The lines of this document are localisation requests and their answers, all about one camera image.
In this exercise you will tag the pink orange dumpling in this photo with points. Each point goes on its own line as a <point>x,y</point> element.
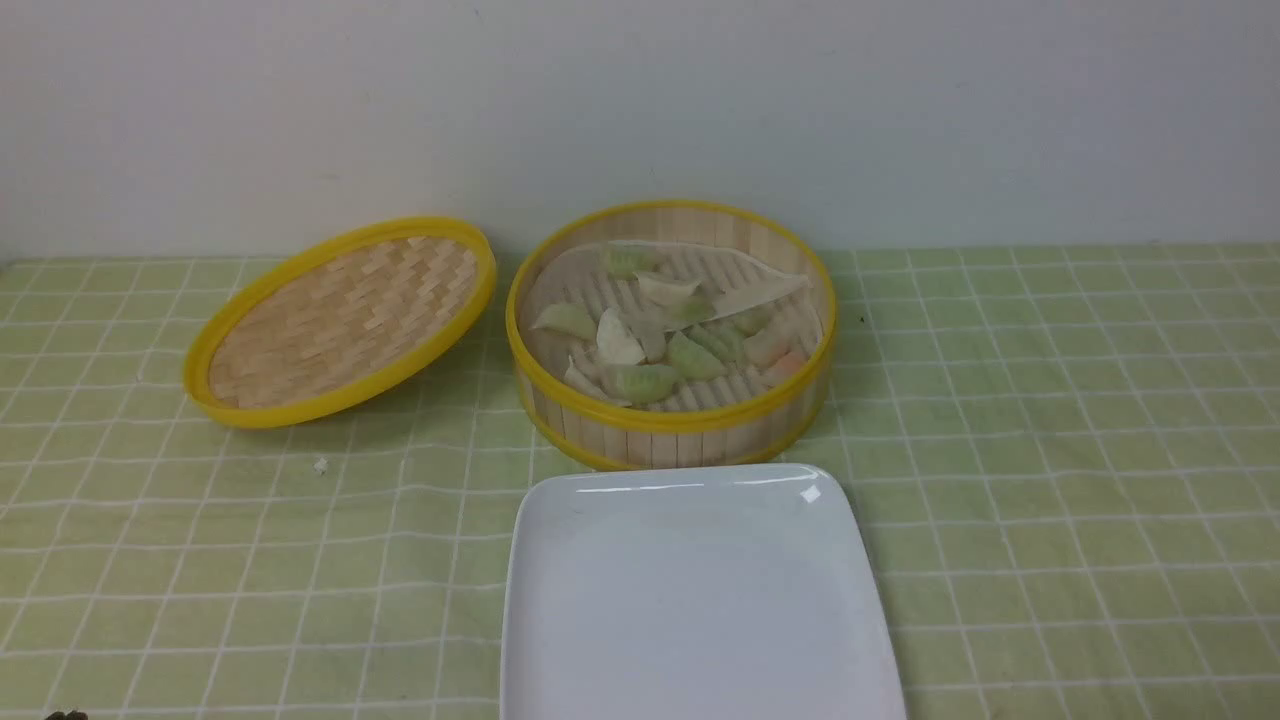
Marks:
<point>784,367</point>

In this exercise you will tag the beige dumpling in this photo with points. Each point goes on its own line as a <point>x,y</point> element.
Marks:
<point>575,377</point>

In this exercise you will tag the white square plate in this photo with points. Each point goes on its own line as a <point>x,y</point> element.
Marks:
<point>742,592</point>

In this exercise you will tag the green dumpling front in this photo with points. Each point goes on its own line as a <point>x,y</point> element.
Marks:
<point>640,384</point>

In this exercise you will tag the white dumpling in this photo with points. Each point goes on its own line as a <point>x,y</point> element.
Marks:
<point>616,344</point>
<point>666,291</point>

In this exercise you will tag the bamboo steamer basket yellow rim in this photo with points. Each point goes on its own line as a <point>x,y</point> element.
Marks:
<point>733,419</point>

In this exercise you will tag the green dumpling centre right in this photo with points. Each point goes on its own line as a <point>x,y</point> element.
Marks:
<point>693,361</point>

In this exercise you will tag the white dumpling upper centre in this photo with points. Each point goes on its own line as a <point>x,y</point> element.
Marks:
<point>666,291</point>

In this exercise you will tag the pale green dumpling left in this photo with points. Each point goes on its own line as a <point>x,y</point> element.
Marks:
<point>572,320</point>

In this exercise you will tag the green dumpling back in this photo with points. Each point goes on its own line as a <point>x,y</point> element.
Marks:
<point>625,260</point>

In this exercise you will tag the bamboo steamer lid yellow rim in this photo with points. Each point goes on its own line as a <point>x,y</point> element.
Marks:
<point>341,323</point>

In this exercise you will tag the green checked tablecloth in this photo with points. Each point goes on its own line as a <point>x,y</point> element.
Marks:
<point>1063,461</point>

